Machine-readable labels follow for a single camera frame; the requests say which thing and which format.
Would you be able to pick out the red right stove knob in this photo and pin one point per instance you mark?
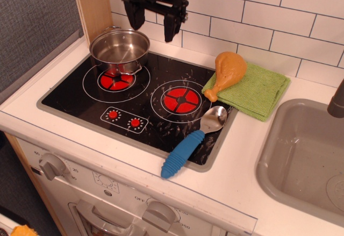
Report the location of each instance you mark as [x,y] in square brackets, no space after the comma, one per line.
[135,123]

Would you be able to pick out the stainless steel pot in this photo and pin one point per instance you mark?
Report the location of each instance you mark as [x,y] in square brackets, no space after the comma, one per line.
[120,51]

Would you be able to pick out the white toy oven front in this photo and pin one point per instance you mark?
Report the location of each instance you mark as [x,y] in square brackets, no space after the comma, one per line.
[86,202]

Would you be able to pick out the green folded cloth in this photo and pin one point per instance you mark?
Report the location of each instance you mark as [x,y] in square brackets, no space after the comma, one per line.
[256,94]

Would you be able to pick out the orange object bottom left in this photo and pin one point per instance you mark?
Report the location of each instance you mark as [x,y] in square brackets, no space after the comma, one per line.
[23,230]

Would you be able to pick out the wooden side post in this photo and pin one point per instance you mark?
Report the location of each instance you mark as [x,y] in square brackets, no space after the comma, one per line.
[95,16]

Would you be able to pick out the red stove knob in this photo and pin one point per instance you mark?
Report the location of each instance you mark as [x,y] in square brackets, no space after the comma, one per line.
[135,123]
[113,114]

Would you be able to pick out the grey left oven knob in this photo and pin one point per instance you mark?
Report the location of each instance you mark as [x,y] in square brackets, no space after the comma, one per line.
[51,166]

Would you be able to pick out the grey oven knob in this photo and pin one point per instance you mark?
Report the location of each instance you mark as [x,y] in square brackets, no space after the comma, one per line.
[159,215]
[51,166]

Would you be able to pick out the grey right oven knob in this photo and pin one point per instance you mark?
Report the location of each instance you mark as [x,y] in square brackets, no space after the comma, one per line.
[159,215]

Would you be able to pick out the spoon with blue handle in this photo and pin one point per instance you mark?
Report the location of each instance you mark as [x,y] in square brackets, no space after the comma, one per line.
[213,120]

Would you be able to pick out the orange toy chicken drumstick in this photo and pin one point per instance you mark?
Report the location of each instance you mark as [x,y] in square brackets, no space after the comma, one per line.
[230,69]

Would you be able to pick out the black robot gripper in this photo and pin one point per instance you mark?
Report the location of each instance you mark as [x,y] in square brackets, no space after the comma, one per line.
[174,12]

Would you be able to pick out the red left stove knob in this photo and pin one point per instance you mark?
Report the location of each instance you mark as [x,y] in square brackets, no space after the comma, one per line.
[113,114]

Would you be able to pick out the grey faucet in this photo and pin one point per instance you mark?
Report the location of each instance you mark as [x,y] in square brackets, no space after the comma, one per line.
[336,105]

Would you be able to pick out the black toy stove top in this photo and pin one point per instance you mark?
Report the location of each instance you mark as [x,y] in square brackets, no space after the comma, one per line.
[166,96]

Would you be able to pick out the grey sink basin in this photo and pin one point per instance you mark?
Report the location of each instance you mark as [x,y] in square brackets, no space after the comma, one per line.
[301,164]

